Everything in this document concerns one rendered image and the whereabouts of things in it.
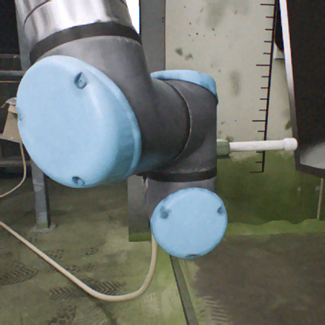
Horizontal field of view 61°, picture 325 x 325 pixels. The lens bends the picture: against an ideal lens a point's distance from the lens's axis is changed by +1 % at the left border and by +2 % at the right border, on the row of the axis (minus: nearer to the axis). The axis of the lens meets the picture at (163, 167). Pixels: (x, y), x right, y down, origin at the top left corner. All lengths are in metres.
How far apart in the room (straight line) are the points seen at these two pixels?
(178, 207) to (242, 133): 1.08
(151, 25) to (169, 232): 1.09
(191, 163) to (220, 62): 1.05
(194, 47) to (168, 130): 1.10
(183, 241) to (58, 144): 0.19
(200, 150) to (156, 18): 1.05
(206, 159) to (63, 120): 0.18
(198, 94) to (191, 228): 0.15
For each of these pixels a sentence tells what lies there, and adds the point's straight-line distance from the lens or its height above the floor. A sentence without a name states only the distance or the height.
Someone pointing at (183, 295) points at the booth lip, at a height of 0.04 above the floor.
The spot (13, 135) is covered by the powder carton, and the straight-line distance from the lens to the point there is 2.90.
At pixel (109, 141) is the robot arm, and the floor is 0.61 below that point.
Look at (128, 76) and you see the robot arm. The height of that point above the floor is 0.65.
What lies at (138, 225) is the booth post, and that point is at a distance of 1.37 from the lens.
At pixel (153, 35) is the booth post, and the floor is 0.95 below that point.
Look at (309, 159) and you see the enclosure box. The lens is 0.93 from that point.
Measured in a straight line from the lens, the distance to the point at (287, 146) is 0.75.
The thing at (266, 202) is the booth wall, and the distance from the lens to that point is 1.49.
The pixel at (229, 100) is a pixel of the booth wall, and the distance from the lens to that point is 1.33.
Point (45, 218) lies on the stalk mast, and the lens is 1.64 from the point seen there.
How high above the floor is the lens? 0.62
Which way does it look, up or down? 11 degrees down
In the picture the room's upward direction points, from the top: straight up
